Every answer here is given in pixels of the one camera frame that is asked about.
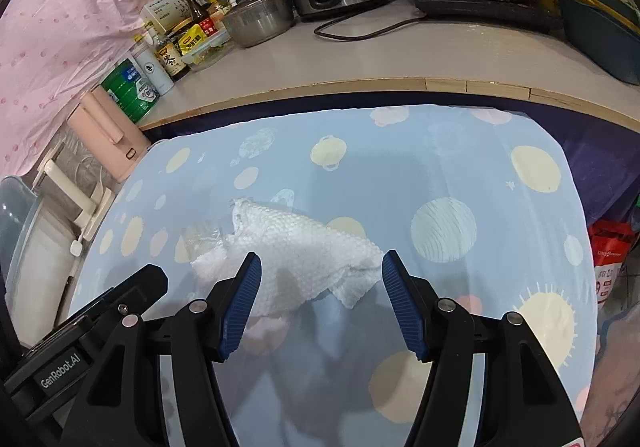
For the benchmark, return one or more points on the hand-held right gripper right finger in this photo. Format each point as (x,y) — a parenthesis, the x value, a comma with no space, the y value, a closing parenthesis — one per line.
(405,307)

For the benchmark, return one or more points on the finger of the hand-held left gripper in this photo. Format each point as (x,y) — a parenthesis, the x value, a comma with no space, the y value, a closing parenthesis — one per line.
(145,287)

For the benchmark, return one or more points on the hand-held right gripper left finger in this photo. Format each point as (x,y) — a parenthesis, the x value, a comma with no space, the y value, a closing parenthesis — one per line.
(240,312)

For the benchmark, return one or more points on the white embossed paper towel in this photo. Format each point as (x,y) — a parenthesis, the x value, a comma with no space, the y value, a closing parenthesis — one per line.
(300,252)

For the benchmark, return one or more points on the clear plastic wrapper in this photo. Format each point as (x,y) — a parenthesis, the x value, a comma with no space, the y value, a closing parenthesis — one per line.
(205,239)

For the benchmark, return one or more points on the cream plastic stand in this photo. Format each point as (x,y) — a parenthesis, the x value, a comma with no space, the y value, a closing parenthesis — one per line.
(65,182)

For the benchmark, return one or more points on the pink electric kettle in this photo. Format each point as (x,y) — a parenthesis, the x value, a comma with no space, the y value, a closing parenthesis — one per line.
(105,137)

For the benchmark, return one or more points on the light blue dotted tablecloth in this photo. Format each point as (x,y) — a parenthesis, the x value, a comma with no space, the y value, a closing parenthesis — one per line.
(450,152)

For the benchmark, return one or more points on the green and white tin can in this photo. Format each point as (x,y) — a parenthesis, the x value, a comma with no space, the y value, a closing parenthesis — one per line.
(130,92)

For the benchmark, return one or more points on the red and white plastic bag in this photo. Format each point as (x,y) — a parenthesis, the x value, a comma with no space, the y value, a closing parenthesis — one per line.
(610,252)

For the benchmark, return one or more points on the dark soy sauce bottle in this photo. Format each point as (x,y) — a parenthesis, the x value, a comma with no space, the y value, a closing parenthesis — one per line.
(172,62)

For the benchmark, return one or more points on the clear plastic food container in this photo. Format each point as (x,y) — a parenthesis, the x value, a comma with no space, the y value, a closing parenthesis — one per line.
(207,54)

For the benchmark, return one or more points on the dark purple table skirt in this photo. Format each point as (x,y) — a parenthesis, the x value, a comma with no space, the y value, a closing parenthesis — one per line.
(605,172)

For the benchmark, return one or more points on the yellow seasoning packet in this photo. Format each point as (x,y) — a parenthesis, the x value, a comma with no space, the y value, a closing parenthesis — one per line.
(192,39)

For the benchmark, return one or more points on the white and green paper box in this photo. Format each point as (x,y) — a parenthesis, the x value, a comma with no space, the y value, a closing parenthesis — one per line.
(162,12)

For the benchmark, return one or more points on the red label sauce bottle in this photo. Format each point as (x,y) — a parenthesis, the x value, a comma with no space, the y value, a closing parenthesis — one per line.
(216,17)

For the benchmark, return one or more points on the dark glass bottle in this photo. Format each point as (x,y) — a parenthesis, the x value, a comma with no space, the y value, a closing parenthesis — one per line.
(196,12)

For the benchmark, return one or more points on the pink dotted cloth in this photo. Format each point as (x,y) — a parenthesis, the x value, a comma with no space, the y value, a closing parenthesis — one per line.
(65,17)

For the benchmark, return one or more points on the small steel pot with lid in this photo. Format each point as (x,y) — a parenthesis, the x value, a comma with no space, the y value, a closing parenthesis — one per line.
(260,22)

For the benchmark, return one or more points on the black induction cooker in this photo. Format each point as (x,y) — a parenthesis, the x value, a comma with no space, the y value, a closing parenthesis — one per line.
(475,9)

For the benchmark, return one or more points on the dark blue plastic basin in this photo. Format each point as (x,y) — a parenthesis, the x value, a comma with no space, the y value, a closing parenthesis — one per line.
(600,42)

